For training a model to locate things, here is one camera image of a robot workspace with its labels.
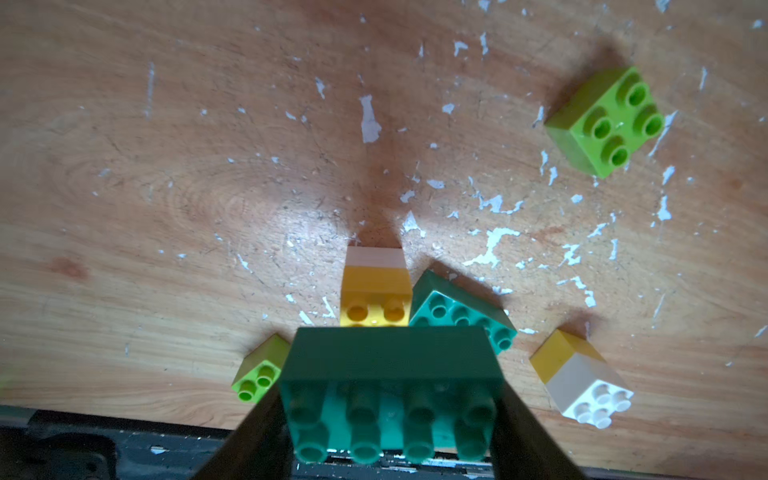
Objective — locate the yellow lego brick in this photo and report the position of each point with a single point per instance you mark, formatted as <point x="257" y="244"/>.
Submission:
<point x="375" y="297"/>
<point x="555" y="352"/>

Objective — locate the dark green long lego brick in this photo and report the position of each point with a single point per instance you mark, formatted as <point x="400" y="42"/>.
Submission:
<point x="365" y="391"/>

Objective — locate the lime green lego brick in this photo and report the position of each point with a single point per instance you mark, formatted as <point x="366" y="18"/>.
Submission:
<point x="261" y="369"/>
<point x="609" y="118"/>

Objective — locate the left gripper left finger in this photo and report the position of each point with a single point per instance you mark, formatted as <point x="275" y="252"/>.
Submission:
<point x="260" y="448"/>

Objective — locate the white lego brick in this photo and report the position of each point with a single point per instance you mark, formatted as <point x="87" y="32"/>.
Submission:
<point x="375" y="257"/>
<point x="589" y="391"/>

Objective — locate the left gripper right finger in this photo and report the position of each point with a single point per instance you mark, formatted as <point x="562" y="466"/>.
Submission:
<point x="521" y="448"/>

